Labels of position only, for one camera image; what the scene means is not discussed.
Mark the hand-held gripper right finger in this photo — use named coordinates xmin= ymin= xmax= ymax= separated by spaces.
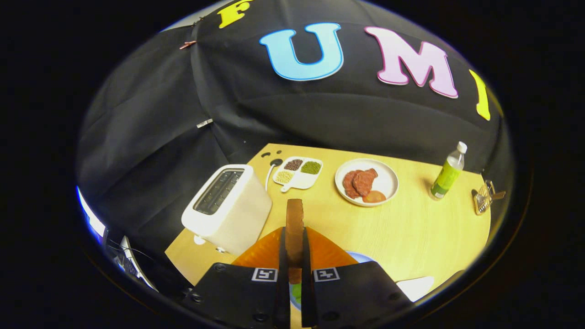
xmin=300 ymin=226 xmax=414 ymax=329

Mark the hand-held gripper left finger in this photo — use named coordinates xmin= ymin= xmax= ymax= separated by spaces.
xmin=183 ymin=226 xmax=291 ymax=329

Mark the toasted bread slice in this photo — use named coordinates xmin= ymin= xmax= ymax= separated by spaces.
xmin=286 ymin=198 xmax=305 ymax=285

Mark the blue round plate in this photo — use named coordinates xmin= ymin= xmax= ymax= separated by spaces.
xmin=289 ymin=251 xmax=375 ymax=311

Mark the white toaster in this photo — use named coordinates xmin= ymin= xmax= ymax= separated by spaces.
xmin=181 ymin=164 xmax=273 ymax=256

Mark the white sectioned condiment tray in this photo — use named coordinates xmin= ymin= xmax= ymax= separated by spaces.
xmin=273 ymin=157 xmax=324 ymax=193

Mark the brown meat slice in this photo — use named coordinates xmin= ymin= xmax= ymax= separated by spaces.
xmin=342 ymin=170 xmax=362 ymax=199
xmin=352 ymin=168 xmax=379 ymax=197

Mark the white rectangular plate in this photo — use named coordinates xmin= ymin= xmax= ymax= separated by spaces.
xmin=395 ymin=276 xmax=435 ymax=302

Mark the white round plate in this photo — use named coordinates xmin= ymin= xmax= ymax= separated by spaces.
xmin=335 ymin=159 xmax=399 ymax=207

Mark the black backdrop cloth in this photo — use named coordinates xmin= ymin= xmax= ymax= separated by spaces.
xmin=75 ymin=0 xmax=515 ymax=256

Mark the green label drink bottle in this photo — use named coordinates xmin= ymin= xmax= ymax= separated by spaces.
xmin=429 ymin=141 xmax=468 ymax=201

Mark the computer monitor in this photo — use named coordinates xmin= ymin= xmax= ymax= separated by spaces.
xmin=77 ymin=186 xmax=108 ymax=243

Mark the white toaster cable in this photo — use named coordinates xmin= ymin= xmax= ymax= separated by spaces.
xmin=265 ymin=159 xmax=284 ymax=191

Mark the metal wire rack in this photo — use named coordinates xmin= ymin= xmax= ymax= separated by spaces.
xmin=472 ymin=180 xmax=506 ymax=216

